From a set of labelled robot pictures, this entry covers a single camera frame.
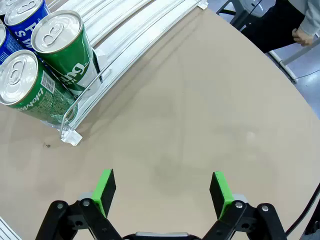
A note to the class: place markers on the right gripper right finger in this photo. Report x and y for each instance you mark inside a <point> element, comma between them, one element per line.
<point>221,197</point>

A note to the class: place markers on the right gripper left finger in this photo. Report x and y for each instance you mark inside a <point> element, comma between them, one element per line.
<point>105,195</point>

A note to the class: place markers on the person left forearm grey sleeve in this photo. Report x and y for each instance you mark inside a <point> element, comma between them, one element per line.
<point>312,15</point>

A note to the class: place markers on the person left hand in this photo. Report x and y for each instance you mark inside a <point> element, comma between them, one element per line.
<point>302,37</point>

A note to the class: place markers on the green Chilsung cider can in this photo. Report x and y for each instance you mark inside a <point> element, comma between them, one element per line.
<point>67,57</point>
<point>42,100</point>

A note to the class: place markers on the clear acrylic can rack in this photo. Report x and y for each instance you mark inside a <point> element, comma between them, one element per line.
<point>130,32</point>

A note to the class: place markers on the blue Pocari Sweat can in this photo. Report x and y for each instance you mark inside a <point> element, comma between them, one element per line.
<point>8,48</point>
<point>25,27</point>

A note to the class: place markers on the person black trousers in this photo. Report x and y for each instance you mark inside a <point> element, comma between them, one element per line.
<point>275,27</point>

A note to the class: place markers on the grey metal frame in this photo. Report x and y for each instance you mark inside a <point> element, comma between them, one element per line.
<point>232,15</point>

